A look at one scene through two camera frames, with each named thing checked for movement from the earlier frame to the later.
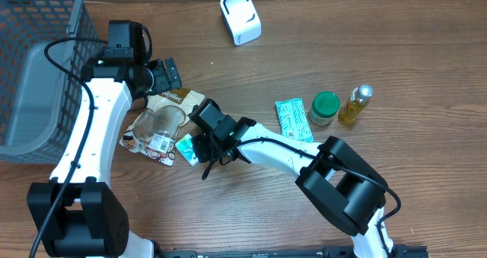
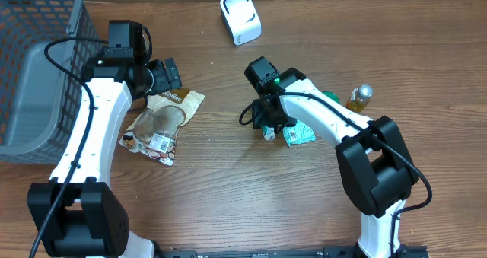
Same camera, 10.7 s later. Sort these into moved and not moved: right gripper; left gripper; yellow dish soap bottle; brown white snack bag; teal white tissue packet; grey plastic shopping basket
Moved: right gripper; teal white tissue packet
Not moved: grey plastic shopping basket; left gripper; brown white snack bag; yellow dish soap bottle
